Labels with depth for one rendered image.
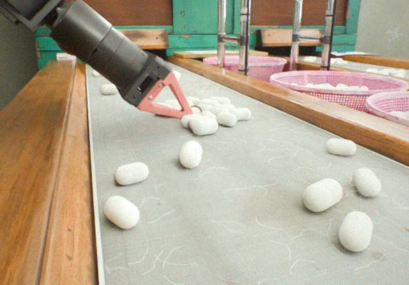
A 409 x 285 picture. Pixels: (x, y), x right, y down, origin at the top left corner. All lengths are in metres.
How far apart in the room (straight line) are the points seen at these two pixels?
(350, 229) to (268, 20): 1.34
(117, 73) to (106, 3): 0.92
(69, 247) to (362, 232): 0.17
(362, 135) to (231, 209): 0.22
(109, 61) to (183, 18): 0.97
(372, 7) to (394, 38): 0.35
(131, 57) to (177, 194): 0.20
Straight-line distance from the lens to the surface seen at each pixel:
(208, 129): 0.43
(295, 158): 0.38
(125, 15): 1.35
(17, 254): 0.21
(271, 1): 1.54
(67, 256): 0.21
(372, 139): 0.43
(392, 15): 3.13
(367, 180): 0.31
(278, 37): 1.48
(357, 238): 0.24
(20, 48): 2.15
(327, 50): 0.97
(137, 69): 0.43
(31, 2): 0.43
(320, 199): 0.27
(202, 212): 0.27
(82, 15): 0.43
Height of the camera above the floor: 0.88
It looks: 17 degrees down
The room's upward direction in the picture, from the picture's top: straight up
